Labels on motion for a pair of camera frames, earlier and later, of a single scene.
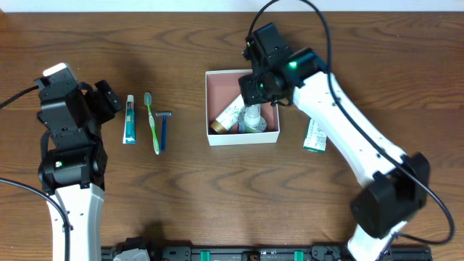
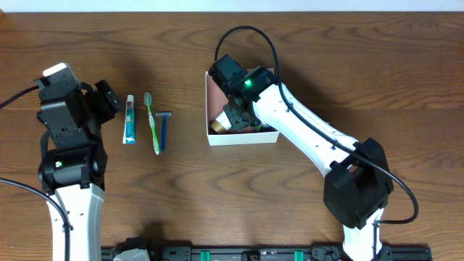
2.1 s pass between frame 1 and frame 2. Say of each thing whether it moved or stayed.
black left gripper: stayed
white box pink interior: stayed
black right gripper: moved
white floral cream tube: stayed
